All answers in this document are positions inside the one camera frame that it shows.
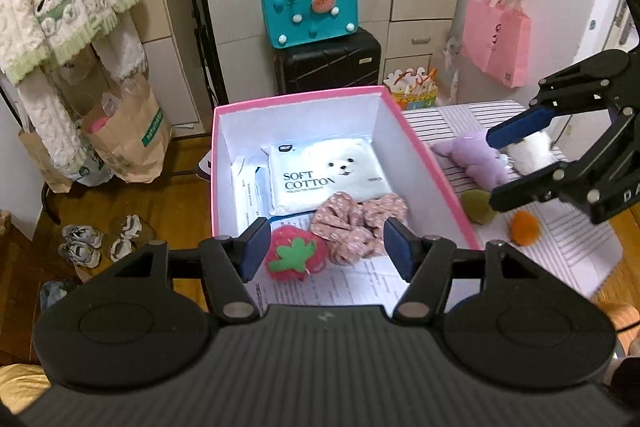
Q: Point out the red strawberry plush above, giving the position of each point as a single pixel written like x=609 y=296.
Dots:
x=294 y=254

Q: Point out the striped tablecloth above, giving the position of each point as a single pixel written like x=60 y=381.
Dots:
x=580 y=254

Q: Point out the white soft cotton pack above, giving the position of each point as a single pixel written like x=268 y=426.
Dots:
x=303 y=175

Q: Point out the pink floral scrunchie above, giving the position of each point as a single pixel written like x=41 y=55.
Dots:
x=353 y=230

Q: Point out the pink cardboard box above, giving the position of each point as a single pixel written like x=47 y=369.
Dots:
x=242 y=129

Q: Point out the pink tote bag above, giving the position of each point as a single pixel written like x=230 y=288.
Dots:
x=496 y=39

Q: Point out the teal felt handbag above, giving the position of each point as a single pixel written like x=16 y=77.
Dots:
x=294 y=22

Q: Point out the person hand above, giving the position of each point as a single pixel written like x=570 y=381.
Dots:
x=625 y=319

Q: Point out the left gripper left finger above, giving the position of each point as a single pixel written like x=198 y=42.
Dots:
x=228 y=263

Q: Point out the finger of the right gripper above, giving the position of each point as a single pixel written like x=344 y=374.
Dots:
x=518 y=127
x=542 y=185

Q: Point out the colourful gift bag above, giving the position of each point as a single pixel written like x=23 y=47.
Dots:
x=413 y=88

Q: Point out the brown paper bag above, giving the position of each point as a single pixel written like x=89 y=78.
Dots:
x=129 y=131

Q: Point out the blue white tissue pack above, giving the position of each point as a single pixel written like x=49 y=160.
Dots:
x=263 y=191

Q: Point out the paper sheet in box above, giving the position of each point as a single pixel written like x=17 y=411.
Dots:
x=325 y=276

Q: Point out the white round plush toy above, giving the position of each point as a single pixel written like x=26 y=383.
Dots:
x=531 y=154

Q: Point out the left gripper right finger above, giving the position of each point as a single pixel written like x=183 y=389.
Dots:
x=425 y=263

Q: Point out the orange plush ball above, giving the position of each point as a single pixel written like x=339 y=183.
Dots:
x=524 y=228

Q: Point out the grey white shoes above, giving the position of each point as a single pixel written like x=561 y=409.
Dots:
x=85 y=246

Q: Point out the green plush ball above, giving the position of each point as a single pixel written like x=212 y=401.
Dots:
x=475 y=204

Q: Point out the purple plush toy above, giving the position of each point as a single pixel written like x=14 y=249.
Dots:
x=482 y=163

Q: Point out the black suitcase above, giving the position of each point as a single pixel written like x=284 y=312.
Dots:
x=343 y=62

